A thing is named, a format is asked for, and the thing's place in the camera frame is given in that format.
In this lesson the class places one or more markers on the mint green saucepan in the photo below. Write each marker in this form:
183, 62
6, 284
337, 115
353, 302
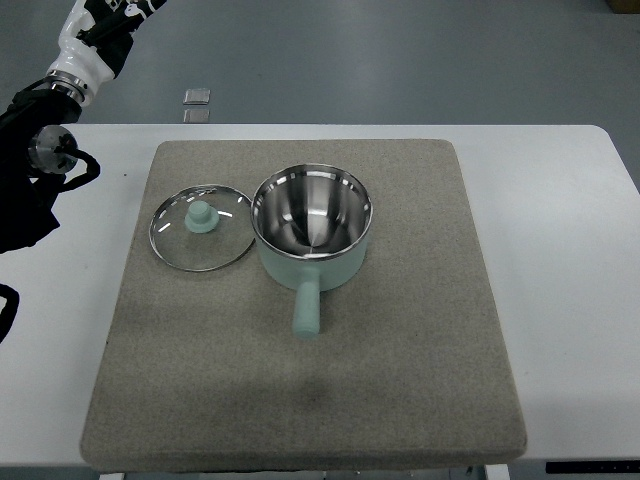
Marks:
312, 224

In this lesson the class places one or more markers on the metal floor plate lower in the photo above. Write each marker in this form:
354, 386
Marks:
196, 116

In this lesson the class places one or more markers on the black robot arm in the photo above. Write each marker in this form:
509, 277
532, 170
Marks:
40, 159

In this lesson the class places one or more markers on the metal floor plate upper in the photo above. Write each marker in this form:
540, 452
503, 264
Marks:
197, 96

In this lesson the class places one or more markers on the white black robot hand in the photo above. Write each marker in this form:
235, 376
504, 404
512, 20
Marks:
94, 43

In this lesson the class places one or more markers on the glass lid with green knob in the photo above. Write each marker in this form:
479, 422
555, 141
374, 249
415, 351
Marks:
202, 228

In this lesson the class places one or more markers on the grey felt mat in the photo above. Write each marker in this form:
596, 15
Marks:
202, 371

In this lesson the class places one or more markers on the black control panel strip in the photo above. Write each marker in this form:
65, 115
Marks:
593, 467

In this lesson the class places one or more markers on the cardboard box corner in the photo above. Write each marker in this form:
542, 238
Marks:
624, 6

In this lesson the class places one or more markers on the metal floor plate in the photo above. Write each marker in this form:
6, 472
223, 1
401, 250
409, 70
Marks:
197, 96
196, 116

